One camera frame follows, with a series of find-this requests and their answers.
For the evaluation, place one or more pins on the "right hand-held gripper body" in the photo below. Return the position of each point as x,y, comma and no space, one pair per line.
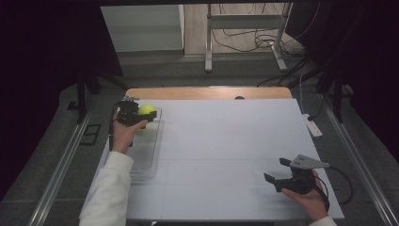
301,177

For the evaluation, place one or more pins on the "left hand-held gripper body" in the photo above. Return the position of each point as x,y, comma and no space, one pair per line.
127,113

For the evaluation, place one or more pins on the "yellow-green tennis ball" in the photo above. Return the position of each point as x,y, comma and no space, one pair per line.
146,109

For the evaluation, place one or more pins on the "clear plastic container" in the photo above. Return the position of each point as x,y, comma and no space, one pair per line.
150,147

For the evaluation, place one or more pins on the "person's left hand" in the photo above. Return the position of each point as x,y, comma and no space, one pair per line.
125,136

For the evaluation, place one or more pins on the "person's right hand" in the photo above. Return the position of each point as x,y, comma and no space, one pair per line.
309,202

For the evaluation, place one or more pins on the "white power strip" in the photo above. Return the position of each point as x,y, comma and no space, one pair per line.
312,127

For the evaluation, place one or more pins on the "wooden table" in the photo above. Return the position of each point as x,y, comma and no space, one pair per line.
188,93

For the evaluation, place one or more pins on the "black metal stand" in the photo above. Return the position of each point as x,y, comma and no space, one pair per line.
82,94
337,100

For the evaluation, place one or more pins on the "white table sheet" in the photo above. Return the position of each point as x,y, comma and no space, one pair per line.
219,141

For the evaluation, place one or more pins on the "black table grommet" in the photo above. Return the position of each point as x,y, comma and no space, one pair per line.
239,97

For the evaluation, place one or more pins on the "white cabinet panel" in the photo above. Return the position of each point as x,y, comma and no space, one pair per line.
141,28

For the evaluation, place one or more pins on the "dark curtain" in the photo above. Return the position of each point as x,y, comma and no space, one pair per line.
37,62
370,62

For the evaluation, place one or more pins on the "aluminium floor rail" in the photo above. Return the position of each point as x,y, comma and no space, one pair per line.
59,175
360,169

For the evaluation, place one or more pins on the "white metal desk frame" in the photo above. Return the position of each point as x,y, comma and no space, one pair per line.
244,22

